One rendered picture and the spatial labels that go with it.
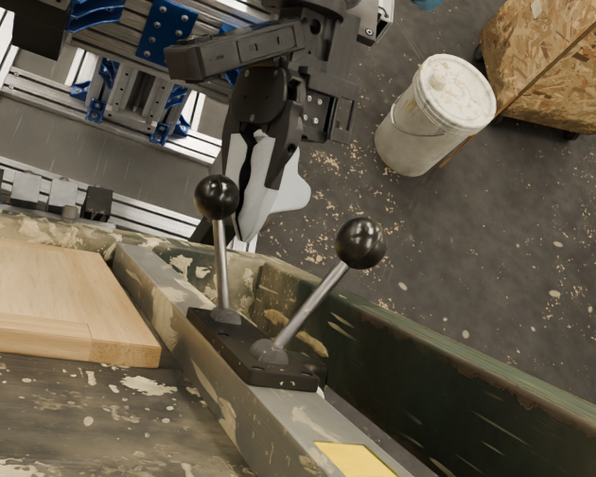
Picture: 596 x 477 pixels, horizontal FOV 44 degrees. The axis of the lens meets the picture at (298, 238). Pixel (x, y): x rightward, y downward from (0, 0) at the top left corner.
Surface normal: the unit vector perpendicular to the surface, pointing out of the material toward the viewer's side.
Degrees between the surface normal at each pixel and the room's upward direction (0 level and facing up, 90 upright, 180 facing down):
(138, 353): 33
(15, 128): 0
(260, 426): 90
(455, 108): 0
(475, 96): 0
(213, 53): 38
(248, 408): 90
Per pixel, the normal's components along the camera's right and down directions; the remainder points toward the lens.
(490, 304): 0.40, -0.43
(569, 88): 0.07, 0.89
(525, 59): -0.92, -0.12
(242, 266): 0.34, 0.12
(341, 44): 0.63, 0.17
